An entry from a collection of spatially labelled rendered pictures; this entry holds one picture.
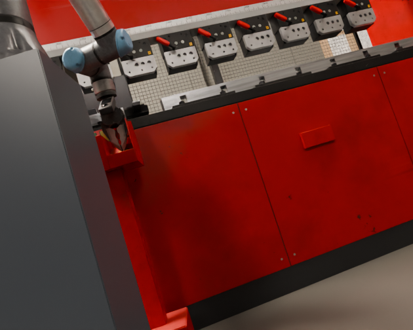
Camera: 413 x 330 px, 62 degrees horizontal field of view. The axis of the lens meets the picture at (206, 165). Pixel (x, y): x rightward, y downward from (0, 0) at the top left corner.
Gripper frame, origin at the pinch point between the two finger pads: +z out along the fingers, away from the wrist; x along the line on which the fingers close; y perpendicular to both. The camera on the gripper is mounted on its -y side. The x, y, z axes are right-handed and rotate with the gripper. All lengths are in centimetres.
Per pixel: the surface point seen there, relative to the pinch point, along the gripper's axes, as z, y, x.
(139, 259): 38.2, -4.7, 4.7
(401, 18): -40, 92, -185
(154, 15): -60, 38, -27
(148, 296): 51, -6, 5
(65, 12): -69, 34, 11
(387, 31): -37, 106, -183
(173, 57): -37, 36, -29
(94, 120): -18.5, 30.3, 12.1
